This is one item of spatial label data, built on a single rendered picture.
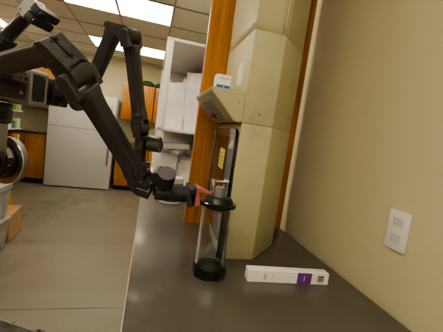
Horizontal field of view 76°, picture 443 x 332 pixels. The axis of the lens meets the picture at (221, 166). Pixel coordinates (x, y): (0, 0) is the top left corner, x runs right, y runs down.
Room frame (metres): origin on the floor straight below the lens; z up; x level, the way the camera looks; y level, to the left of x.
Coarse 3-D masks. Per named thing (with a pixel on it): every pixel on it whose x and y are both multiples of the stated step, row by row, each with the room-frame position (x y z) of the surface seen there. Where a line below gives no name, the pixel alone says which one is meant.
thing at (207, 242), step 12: (204, 216) 0.79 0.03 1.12; (216, 216) 0.77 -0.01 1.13; (228, 216) 0.79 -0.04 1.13; (204, 228) 0.78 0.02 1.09; (216, 228) 0.77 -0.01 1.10; (228, 228) 0.80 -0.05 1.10; (204, 240) 0.78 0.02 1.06; (216, 240) 0.77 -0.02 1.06; (204, 252) 0.78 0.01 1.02; (216, 252) 0.78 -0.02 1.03; (204, 264) 0.77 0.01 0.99; (216, 264) 0.78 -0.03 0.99
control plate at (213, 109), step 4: (204, 104) 1.13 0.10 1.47; (208, 104) 1.08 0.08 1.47; (212, 104) 1.02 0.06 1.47; (204, 108) 1.19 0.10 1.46; (208, 108) 1.12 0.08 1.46; (212, 108) 1.06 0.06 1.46; (216, 108) 1.01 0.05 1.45; (208, 112) 1.17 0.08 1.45; (212, 112) 1.11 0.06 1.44; (216, 112) 1.05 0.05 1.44; (216, 116) 1.09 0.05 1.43; (220, 116) 1.04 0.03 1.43; (216, 120) 1.14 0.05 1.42; (220, 120) 1.08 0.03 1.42
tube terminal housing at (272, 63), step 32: (256, 32) 0.93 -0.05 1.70; (256, 64) 0.94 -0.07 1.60; (288, 64) 1.01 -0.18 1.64; (256, 96) 0.94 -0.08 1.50; (288, 96) 1.06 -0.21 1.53; (256, 128) 0.95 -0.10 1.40; (288, 128) 1.11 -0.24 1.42; (256, 160) 0.95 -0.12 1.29; (256, 192) 0.96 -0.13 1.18; (256, 224) 0.96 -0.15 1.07
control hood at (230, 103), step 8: (208, 88) 0.95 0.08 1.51; (216, 88) 0.91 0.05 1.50; (224, 88) 0.92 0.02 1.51; (200, 96) 1.11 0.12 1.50; (208, 96) 1.00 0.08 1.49; (216, 96) 0.91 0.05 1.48; (224, 96) 0.91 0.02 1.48; (232, 96) 0.92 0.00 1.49; (240, 96) 0.93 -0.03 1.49; (200, 104) 1.21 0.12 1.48; (216, 104) 0.98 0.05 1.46; (224, 104) 0.92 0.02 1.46; (232, 104) 0.92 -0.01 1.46; (240, 104) 0.93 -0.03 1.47; (224, 112) 0.96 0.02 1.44; (232, 112) 0.92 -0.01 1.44; (240, 112) 0.93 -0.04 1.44; (224, 120) 1.03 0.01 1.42; (232, 120) 0.94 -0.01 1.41; (240, 120) 0.93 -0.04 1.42
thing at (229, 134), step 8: (224, 128) 1.09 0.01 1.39; (232, 128) 0.98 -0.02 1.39; (216, 136) 1.21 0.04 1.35; (224, 136) 1.08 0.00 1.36; (232, 136) 0.97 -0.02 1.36; (216, 144) 1.19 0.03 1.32; (224, 144) 1.06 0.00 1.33; (232, 144) 0.96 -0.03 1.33; (216, 152) 1.17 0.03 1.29; (232, 152) 0.94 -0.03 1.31; (216, 160) 1.15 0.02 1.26; (224, 160) 1.03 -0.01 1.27; (232, 160) 0.94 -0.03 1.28; (216, 168) 1.13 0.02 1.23; (224, 168) 1.01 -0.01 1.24; (232, 168) 0.94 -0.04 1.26; (216, 176) 1.11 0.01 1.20; (224, 176) 1.00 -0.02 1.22; (216, 184) 1.09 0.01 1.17; (224, 192) 0.97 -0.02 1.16
